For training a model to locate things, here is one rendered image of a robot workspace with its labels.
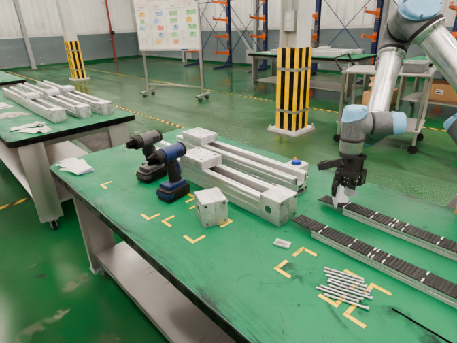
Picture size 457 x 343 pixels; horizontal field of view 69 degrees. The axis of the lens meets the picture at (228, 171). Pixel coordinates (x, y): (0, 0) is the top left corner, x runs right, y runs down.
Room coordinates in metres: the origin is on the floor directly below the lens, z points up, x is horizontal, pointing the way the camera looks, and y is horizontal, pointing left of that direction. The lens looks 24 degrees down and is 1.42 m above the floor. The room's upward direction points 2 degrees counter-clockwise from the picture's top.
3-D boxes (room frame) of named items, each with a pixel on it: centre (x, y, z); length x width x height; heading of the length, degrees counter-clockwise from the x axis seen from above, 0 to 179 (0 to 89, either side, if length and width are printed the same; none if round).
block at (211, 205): (1.02, 0.06, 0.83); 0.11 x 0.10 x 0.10; 110
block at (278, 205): (1.02, -0.18, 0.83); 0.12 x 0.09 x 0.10; 131
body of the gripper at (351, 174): (1.02, -0.42, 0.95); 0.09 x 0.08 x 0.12; 41
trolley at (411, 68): (3.90, -1.84, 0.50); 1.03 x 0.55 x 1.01; 54
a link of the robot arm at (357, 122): (1.03, -0.42, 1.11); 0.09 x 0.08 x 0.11; 86
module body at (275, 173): (1.47, -0.02, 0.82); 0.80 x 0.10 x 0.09; 41
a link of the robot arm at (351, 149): (1.03, -0.41, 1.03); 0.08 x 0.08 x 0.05
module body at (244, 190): (1.35, 0.12, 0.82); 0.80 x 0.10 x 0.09; 41
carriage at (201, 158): (1.35, 0.12, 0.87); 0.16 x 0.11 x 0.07; 41
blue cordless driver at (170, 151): (1.18, 0.25, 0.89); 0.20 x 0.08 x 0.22; 140
